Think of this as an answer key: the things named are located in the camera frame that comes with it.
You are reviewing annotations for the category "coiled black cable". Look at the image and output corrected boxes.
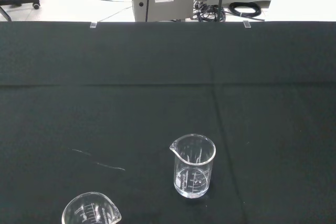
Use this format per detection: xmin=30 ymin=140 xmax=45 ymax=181
xmin=228 ymin=2 xmax=265 ymax=22

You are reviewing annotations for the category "tangled black cable bundle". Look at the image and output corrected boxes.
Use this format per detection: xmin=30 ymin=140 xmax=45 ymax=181
xmin=193 ymin=0 xmax=226 ymax=22

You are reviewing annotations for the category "black bench cloth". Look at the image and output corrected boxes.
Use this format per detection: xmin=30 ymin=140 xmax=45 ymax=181
xmin=0 ymin=21 xmax=336 ymax=224

